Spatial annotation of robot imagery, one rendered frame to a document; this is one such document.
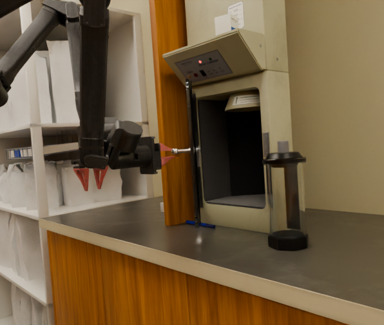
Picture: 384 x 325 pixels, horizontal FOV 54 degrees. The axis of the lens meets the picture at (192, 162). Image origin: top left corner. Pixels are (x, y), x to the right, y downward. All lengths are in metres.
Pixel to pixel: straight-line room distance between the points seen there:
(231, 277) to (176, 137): 0.62
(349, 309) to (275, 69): 0.69
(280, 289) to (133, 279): 0.58
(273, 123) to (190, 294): 0.52
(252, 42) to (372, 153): 0.60
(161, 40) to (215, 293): 0.83
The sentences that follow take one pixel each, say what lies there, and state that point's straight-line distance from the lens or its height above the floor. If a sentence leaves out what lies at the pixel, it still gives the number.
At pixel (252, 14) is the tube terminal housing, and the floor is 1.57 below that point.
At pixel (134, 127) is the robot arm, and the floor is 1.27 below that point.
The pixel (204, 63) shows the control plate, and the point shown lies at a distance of 1.18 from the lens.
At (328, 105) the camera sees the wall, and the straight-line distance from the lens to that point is 1.50.
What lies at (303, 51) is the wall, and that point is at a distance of 1.57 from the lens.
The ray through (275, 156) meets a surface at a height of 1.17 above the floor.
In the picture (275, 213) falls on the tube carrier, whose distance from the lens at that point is 0.97.
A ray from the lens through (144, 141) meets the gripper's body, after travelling 1.04.
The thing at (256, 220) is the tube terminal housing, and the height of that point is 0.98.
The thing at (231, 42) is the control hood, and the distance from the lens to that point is 1.08.
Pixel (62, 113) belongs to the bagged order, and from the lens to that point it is 2.15.
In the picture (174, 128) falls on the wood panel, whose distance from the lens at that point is 1.33.
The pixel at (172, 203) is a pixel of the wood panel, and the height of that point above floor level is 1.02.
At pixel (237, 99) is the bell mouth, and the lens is 1.21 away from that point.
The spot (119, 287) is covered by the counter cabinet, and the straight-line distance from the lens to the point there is 1.32.
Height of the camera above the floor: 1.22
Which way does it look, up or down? 3 degrees down
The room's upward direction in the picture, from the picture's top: 4 degrees counter-clockwise
